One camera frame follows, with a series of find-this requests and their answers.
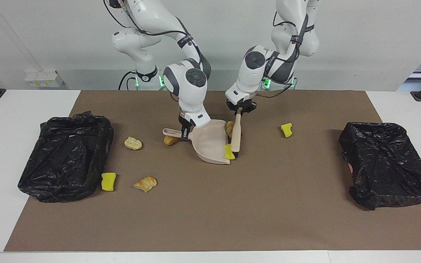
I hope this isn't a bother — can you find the pale pastry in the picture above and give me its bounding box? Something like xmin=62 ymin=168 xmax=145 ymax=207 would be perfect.
xmin=124 ymin=137 xmax=143 ymax=150

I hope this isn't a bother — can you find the beige plastic dustpan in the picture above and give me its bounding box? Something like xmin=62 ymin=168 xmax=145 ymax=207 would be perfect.
xmin=162 ymin=119 xmax=231 ymax=165

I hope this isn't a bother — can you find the brown table mat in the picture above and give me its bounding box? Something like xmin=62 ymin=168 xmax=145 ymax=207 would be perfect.
xmin=4 ymin=90 xmax=421 ymax=252

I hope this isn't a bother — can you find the beige hand brush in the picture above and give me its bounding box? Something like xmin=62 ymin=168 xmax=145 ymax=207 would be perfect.
xmin=231 ymin=108 xmax=243 ymax=160

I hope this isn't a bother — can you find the black bag lined bin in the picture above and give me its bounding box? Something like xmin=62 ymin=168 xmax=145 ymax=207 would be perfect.
xmin=18 ymin=111 xmax=114 ymax=203
xmin=339 ymin=122 xmax=421 ymax=211

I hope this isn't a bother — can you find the dark left gripper cable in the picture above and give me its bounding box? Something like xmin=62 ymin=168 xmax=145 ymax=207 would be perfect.
xmin=256 ymin=11 xmax=308 ymax=99

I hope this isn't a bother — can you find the white power strip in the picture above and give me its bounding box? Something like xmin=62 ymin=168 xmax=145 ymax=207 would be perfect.
xmin=25 ymin=69 xmax=64 ymax=88

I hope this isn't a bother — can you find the dark right gripper cable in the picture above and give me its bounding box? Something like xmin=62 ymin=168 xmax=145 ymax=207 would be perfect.
xmin=103 ymin=0 xmax=211 ymax=73

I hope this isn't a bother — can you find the dark gripper cable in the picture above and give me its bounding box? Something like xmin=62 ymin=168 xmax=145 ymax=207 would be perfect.
xmin=103 ymin=0 xmax=211 ymax=73
xmin=256 ymin=11 xmax=308 ymax=99

